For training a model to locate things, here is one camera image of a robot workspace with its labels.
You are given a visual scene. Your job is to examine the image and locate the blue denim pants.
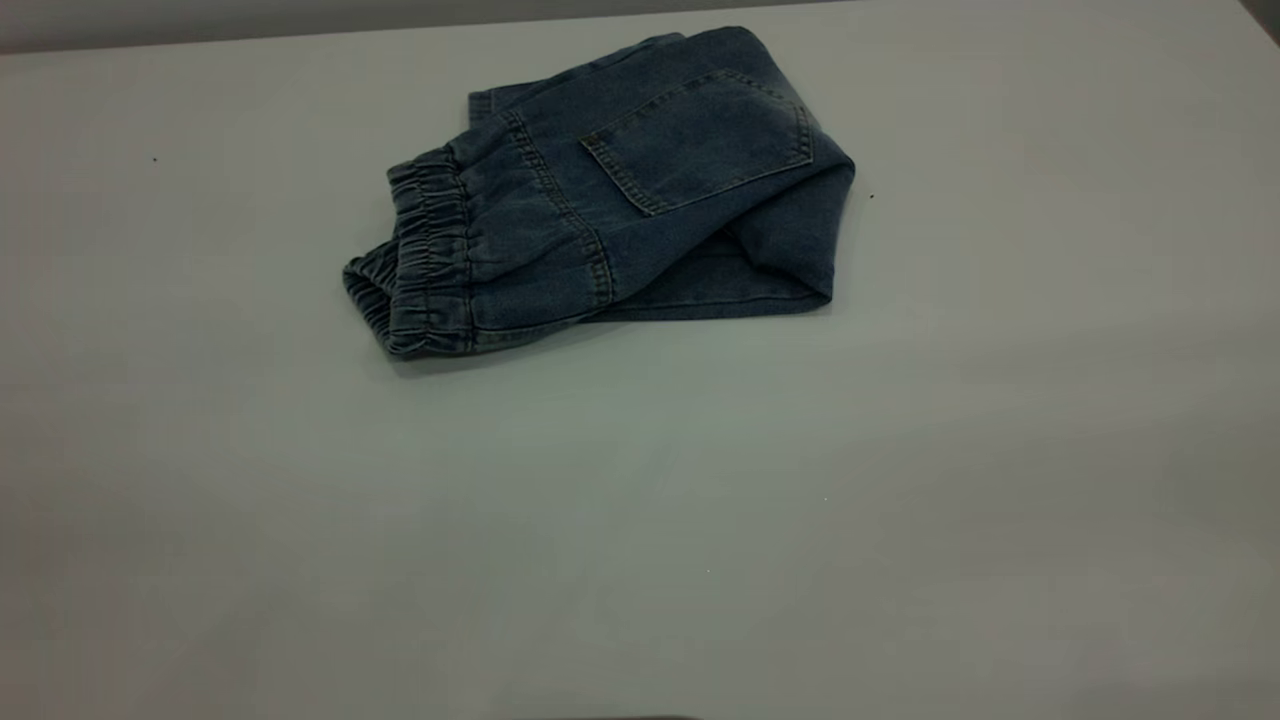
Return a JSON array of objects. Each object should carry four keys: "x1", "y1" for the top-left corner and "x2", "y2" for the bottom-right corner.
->
[{"x1": 342, "y1": 25, "x2": 857, "y2": 361}]

